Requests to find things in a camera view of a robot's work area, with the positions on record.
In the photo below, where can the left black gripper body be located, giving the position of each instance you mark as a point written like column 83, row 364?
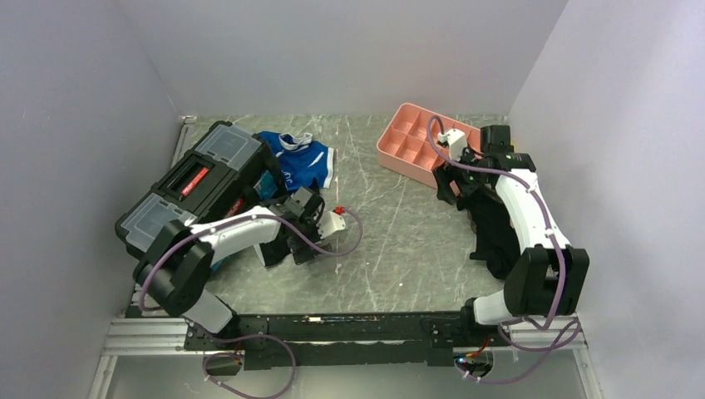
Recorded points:
column 308, row 228

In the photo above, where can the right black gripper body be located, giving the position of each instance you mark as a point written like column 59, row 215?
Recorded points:
column 466, row 180

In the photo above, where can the black white underwear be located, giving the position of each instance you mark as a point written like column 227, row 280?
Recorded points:
column 272, row 253

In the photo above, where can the pink divided organizer tray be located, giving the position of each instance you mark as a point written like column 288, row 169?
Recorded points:
column 403, row 147

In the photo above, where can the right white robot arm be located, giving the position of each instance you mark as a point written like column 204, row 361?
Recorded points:
column 546, row 271

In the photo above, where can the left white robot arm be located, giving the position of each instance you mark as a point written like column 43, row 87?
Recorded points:
column 176, row 267

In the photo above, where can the blue white underwear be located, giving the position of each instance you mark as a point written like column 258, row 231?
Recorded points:
column 304, row 161

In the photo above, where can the black cloth at right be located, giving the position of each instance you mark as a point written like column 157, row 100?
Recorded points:
column 496, row 240

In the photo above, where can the black plastic toolbox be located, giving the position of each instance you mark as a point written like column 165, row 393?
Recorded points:
column 211, row 181

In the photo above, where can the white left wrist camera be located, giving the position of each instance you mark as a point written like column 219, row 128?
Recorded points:
column 330, row 224

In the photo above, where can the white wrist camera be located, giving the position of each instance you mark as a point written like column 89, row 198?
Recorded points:
column 455, row 141
column 330, row 224

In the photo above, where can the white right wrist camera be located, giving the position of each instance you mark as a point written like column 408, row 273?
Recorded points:
column 455, row 141

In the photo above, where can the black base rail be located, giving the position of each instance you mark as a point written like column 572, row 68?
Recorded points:
column 346, row 339

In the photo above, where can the aluminium frame rail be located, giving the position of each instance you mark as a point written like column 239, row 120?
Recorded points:
column 140, row 337

